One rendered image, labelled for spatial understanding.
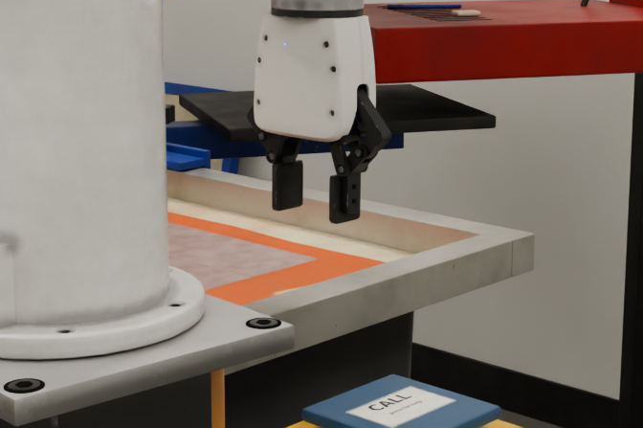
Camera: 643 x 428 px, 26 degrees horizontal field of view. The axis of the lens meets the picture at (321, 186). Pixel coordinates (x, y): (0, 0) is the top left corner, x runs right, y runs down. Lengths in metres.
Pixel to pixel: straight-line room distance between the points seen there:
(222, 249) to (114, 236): 0.87
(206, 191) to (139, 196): 1.06
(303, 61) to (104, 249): 0.55
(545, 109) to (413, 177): 0.47
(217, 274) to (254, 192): 0.24
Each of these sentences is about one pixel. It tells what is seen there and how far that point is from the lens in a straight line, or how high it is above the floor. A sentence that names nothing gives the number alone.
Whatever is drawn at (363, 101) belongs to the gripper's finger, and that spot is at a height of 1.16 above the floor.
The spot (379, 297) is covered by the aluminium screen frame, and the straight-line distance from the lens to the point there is 1.21.
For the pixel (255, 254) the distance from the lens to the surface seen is 1.43.
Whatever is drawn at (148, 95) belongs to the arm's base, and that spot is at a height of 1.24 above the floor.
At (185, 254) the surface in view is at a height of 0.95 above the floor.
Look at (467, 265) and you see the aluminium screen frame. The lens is 1.31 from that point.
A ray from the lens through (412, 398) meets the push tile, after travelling 1.00.
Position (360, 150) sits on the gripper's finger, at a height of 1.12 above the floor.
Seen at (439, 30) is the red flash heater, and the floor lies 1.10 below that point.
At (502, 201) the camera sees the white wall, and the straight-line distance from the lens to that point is 3.55.
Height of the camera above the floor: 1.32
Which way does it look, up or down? 12 degrees down
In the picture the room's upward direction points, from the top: straight up
